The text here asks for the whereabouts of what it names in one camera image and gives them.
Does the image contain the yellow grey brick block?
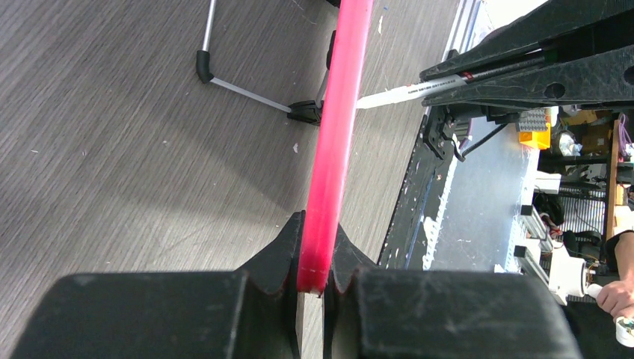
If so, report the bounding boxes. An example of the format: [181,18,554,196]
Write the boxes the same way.
[516,108,552,150]

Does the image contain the pink framed whiteboard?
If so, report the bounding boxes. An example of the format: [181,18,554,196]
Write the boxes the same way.
[296,1,373,294]

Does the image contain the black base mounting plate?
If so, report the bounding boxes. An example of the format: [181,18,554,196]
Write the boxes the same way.
[378,107,456,270]

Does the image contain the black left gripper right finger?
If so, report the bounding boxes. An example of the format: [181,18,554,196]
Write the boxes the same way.
[324,229,582,358]

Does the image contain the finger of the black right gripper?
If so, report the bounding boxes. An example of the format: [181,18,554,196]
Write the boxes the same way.
[422,45,633,108]
[420,0,633,81]

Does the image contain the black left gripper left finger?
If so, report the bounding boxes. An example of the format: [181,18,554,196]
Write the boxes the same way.
[12,212,304,358]

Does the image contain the person in white shirt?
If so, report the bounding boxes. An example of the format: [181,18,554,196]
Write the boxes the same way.
[596,230,633,321]

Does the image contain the metal whiteboard stand leg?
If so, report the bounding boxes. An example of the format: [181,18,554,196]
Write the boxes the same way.
[195,1,292,114]

